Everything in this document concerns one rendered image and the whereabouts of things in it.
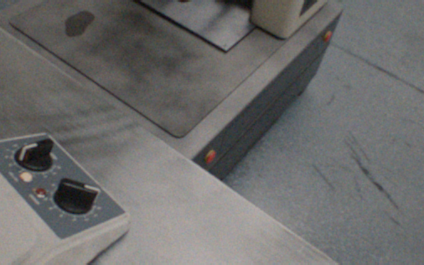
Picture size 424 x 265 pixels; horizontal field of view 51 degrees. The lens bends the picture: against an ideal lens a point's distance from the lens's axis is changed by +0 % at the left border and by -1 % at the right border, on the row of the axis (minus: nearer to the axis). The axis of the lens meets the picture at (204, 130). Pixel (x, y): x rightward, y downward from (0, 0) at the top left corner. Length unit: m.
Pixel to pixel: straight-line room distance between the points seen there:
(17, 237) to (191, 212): 0.17
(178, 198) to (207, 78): 0.70
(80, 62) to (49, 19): 0.18
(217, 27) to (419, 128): 0.87
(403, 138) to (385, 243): 0.44
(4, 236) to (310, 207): 1.14
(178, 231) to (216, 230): 0.04
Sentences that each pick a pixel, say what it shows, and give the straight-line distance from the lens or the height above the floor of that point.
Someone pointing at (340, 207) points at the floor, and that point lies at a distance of 1.43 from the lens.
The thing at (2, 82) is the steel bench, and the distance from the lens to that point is 0.56.
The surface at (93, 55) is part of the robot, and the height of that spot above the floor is 0.37.
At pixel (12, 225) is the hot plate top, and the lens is 0.34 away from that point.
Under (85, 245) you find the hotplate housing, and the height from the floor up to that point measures 0.80.
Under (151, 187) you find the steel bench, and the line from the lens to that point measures 0.45.
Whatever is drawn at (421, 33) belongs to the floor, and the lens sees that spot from 2.24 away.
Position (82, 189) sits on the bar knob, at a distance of 0.38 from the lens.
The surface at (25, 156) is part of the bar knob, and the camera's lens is 0.40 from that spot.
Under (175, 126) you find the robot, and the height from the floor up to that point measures 0.37.
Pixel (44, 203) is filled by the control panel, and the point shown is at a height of 0.81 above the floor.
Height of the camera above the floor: 1.13
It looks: 50 degrees down
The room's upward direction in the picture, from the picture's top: 11 degrees clockwise
